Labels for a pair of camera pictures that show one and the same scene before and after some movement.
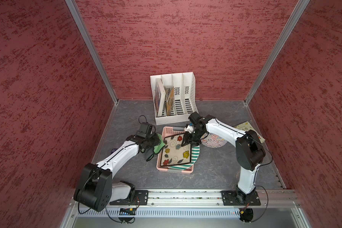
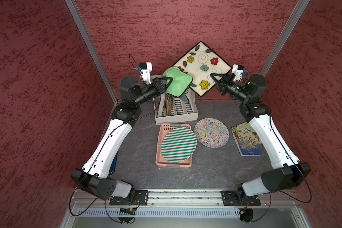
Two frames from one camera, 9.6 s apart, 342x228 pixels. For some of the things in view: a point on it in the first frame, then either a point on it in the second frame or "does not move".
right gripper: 185,137 → 222,84
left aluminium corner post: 82,27 does not move
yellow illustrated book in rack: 169,95 does not move
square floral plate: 173,152 → 199,63
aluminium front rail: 267,199 does not move
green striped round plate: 195,151 → 178,144
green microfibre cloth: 156,148 → 181,82
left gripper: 156,141 → 158,85
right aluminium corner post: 297,12 does not move
